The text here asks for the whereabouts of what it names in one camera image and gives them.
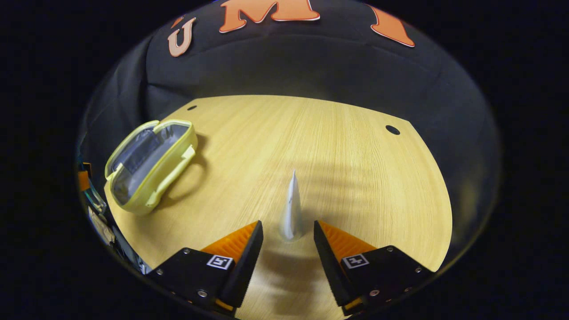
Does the cream yellow small suitcase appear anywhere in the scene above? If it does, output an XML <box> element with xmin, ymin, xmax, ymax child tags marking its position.
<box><xmin>104</xmin><ymin>119</ymin><xmax>199</xmax><ymax>216</ymax></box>

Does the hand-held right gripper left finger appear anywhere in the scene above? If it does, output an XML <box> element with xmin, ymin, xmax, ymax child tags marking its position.
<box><xmin>147</xmin><ymin>220</ymin><xmax>264</xmax><ymax>316</ymax></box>

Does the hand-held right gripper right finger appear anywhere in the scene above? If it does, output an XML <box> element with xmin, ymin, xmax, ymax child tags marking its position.
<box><xmin>313</xmin><ymin>220</ymin><xmax>434</xmax><ymax>316</ymax></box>

